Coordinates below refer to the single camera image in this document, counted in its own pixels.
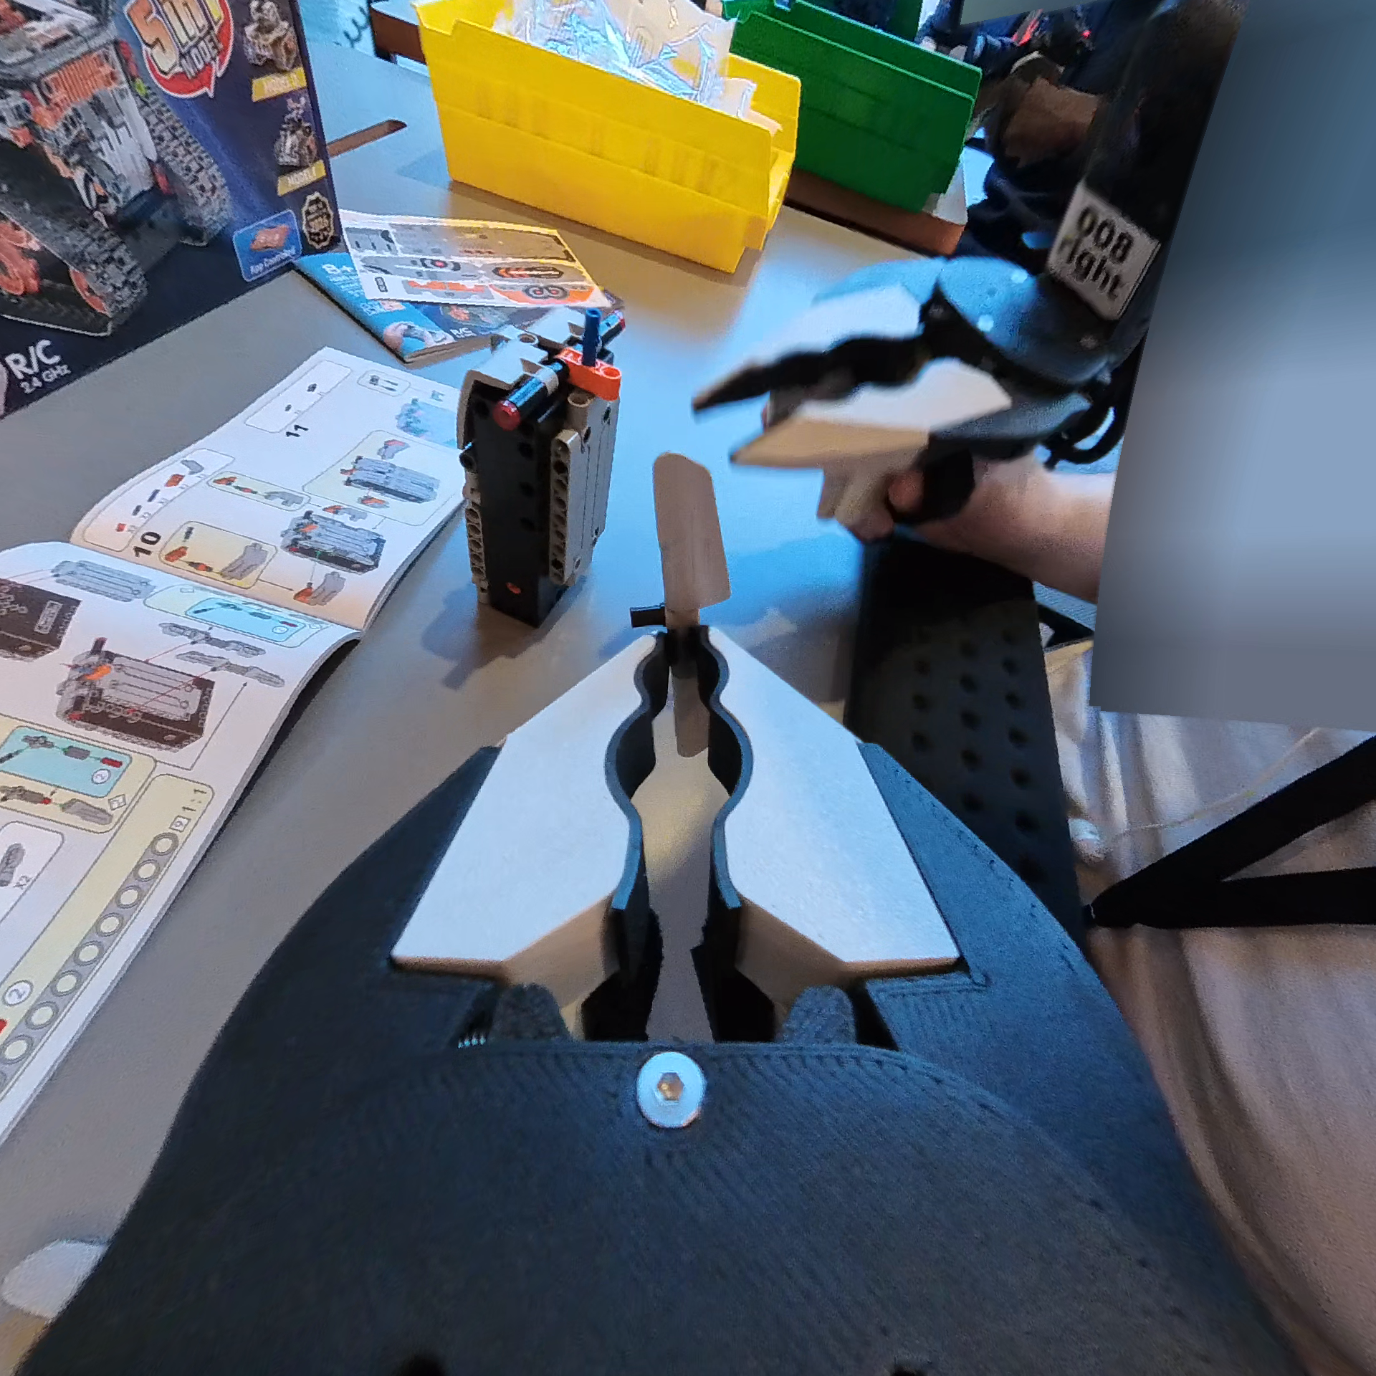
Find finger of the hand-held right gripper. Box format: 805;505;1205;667
730;361;1012;470
692;264;946;418

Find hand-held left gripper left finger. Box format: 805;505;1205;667
389;632;664;1042

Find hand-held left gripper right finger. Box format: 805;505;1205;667
687;629;961;1042

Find person's right forearm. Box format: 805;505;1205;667
1031;470;1110;603

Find grey desk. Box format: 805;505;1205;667
0;43;1080;1291

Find person's right hand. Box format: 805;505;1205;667
848;457;1043;582

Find brown wooden board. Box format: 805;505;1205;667
784;171;969;257

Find green plastic bin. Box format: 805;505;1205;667
720;0;984;211

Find black perforated panel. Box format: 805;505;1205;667
843;537;1080;937

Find yellow plastic bin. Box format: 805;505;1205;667
412;0;802;275

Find clear plastic bags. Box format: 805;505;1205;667
504;0;774;115

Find black grey building block assembly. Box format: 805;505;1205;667
456;307;625;631

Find open instruction booklet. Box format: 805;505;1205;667
0;346;468;1147

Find sticker sheet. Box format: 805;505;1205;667
337;211;602;313

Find blue booklet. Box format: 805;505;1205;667
294;252;627;367

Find person's white garment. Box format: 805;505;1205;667
1048;634;1376;1376

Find robot kit box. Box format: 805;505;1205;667
0;0;338;421

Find black strap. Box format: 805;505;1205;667
1085;731;1376;931

